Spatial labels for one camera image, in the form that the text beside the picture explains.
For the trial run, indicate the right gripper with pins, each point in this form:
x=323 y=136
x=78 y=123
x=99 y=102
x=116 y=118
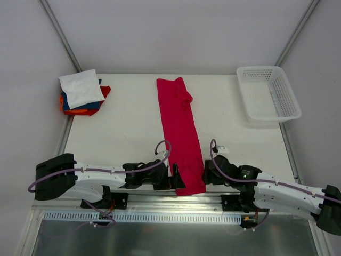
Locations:
x=208 y=173

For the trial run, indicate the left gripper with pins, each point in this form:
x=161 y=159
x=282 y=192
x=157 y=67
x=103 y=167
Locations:
x=170 y=180

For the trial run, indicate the pink red t shirt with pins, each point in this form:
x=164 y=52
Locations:
x=180 y=130

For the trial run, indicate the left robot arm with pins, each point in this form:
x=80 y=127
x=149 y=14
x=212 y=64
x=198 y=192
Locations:
x=62 y=176

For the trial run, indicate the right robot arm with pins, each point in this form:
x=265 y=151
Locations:
x=260 y=191

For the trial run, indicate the white plastic basket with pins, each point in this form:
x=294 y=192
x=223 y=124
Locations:
x=267 y=95

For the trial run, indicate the blue folded t shirt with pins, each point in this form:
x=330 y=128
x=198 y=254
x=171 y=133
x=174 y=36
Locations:
x=65 y=102

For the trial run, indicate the white folded t shirt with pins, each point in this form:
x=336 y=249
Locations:
x=81 y=88

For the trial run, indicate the aluminium mounting rail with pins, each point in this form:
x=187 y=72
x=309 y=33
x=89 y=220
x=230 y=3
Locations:
x=168 y=201

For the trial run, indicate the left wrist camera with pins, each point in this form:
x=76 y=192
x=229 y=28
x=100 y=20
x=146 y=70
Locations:
x=163 y=155

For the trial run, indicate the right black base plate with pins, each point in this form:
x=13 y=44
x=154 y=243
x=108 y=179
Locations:
x=236 y=203

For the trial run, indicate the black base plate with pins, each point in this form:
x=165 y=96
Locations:
x=112 y=201
x=236 y=203

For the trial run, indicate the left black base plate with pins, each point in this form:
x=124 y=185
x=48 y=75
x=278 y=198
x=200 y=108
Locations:
x=112 y=201

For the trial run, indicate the white slotted cable duct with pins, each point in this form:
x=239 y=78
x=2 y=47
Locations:
x=143 y=217

